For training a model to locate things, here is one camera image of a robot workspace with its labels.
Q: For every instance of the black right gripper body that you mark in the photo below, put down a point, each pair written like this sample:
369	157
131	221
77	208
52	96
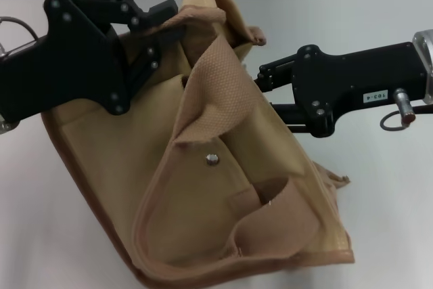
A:
345	79

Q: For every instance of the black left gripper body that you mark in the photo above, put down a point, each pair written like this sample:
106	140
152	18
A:
67	69

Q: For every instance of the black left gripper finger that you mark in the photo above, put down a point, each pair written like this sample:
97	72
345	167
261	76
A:
145	62
108	6

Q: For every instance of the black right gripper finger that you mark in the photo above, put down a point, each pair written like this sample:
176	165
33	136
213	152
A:
296	118
275	74

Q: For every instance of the khaki canvas food bag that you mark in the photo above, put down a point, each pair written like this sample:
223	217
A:
189	207

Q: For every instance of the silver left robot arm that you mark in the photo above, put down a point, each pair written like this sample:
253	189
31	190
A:
5	126

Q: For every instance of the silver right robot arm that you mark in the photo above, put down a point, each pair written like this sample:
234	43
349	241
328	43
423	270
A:
427	52

